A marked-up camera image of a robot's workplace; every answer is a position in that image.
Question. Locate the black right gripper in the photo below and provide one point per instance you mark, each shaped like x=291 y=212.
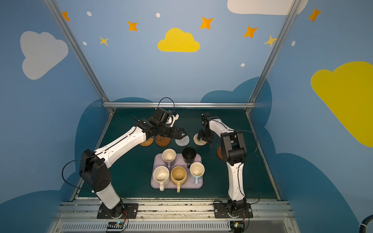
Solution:
x=206 y=135

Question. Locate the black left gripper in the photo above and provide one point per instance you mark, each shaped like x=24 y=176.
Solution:
x=174 y=131

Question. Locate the grey woven coaster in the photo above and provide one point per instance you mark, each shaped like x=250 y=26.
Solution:
x=182 y=142

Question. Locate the beige woven coaster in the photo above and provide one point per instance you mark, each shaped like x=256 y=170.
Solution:
x=198 y=142

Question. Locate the black mug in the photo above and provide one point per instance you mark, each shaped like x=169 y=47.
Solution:
x=189 y=155

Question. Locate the purple mug cream inside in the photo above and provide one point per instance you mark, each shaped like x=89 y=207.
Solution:
x=169 y=156

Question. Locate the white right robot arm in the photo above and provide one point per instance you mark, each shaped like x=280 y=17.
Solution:
x=233 y=151

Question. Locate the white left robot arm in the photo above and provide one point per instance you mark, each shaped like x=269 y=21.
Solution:
x=95 y=165

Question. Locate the tan woven coaster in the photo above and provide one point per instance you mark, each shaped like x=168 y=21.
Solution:
x=147 y=142

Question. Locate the light blue mug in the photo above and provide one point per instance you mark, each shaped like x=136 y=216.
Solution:
x=197 y=171

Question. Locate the yellow mug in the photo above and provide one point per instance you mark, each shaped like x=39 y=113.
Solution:
x=178 y=177

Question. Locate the right circuit board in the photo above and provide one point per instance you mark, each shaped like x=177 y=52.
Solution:
x=236 y=227

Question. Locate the circuit board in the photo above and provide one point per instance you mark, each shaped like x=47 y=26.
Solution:
x=236 y=227
x=115 y=227

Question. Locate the left circuit board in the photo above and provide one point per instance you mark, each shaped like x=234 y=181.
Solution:
x=115 y=227

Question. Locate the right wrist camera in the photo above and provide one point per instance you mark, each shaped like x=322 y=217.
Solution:
x=206 y=117

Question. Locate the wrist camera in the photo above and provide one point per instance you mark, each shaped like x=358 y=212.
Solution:
x=165 y=117
x=206 y=117

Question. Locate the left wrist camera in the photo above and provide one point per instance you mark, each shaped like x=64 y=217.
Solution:
x=165 y=117

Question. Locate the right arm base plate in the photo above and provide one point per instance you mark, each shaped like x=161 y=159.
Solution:
x=221 y=211

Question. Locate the horizontal aluminium frame rail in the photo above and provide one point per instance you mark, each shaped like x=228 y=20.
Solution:
x=177 y=105

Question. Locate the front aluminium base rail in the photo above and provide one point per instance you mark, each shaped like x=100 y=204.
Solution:
x=174 y=216

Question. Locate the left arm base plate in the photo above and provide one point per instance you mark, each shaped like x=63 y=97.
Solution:
x=128 y=211

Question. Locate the left aluminium frame post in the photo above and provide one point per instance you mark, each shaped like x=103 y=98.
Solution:
x=73 y=42

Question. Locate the aluminium frame post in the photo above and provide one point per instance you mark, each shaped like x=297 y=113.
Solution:
x=285 y=28
x=73 y=42

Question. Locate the right aluminium frame post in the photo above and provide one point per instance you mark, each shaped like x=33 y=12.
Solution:
x=285 y=28

